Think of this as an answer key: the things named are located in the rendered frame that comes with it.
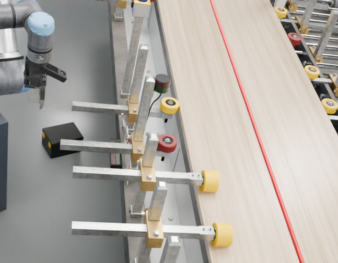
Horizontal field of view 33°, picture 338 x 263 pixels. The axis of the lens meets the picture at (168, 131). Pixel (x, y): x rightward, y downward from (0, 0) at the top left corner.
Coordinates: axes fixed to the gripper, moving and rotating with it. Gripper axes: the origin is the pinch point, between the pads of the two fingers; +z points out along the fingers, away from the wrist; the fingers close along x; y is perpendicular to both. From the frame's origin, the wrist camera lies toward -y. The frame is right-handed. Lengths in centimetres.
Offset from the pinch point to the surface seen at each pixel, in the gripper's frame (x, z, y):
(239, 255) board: 75, 4, -63
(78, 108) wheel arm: -7.5, 9.5, -15.7
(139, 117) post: 15.2, -5.4, -36.2
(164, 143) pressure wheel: 21, 3, -47
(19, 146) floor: -76, 94, 7
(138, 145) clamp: 17.8, 6.7, -37.4
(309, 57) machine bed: -61, 10, -145
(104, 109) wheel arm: -6.7, 8.7, -26.6
